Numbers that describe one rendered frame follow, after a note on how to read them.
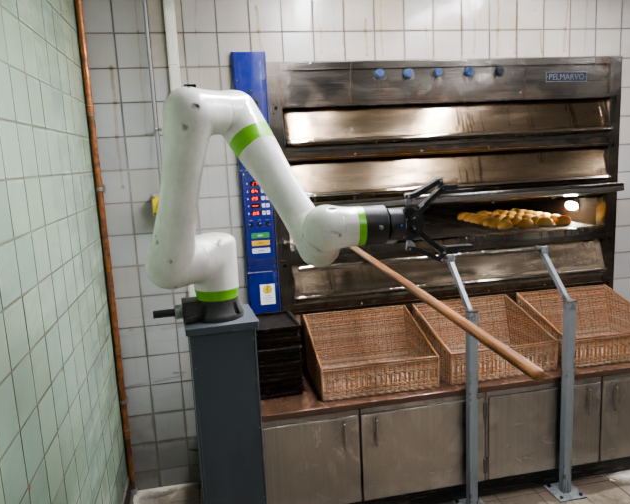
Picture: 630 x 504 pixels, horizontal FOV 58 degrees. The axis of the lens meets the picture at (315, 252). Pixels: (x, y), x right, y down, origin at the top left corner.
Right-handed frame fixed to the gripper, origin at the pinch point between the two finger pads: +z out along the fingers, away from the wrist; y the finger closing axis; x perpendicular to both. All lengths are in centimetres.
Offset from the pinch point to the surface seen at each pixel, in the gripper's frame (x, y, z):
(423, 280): -154, 52, 46
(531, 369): 19.8, 31.7, 5.9
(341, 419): -99, 98, -13
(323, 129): -154, -29, -5
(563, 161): -158, -7, 129
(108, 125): -152, -35, -106
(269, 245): -150, 26, -35
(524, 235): -156, 32, 106
